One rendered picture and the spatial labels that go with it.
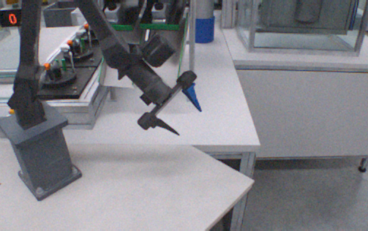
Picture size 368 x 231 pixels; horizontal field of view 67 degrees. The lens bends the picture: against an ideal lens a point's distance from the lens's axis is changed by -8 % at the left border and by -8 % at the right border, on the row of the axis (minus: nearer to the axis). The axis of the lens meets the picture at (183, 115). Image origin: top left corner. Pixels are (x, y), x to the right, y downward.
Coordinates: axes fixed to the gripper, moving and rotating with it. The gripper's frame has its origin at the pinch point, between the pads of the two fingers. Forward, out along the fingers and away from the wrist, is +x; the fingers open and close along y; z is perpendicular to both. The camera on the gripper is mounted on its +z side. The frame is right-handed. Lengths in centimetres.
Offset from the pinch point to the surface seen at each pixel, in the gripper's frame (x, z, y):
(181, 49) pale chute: -9.2, 30.7, -21.1
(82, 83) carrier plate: -26, 45, 12
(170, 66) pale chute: -7.5, 30.5, -13.6
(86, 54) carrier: -35, 67, 2
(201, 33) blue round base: -2, 97, -57
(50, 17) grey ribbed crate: -110, 238, -10
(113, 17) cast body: -32.3, 24.0, -10.1
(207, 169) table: 19.5, 8.5, 5.0
